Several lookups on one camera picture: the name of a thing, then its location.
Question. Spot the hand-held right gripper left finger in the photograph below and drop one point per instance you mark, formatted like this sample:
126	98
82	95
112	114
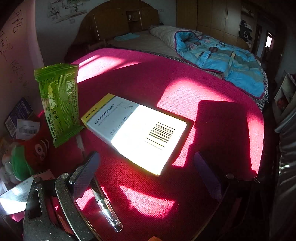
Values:
85	172

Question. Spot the white yellow-edged medicine box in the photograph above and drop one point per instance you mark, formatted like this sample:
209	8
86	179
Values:
143	134

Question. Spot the blue patchwork quilt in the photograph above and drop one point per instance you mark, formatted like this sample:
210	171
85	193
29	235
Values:
222	62

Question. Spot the red green plush toy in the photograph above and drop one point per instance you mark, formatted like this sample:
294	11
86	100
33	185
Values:
37	146

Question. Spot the wooden wardrobe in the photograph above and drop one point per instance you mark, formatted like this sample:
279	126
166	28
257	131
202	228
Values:
215	18

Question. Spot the red tablecloth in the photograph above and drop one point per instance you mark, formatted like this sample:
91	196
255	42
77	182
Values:
208	76

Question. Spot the white shelf unit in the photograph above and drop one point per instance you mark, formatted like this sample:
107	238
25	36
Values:
285	97

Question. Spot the white printed medicine box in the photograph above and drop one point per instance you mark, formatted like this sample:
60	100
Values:
16	197

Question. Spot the green white snack packet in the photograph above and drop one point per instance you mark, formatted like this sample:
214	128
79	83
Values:
57	99

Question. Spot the dark blue box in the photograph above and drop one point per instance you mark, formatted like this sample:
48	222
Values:
20	109

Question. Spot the wooden headboard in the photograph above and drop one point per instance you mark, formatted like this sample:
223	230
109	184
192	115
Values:
108	20

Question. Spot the grey shiny cloth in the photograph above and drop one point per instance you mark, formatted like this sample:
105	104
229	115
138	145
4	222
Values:
286	176

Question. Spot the teal cloth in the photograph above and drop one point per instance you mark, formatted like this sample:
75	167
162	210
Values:
127	37

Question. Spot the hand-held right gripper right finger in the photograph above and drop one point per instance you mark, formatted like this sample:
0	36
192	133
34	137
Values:
207	176

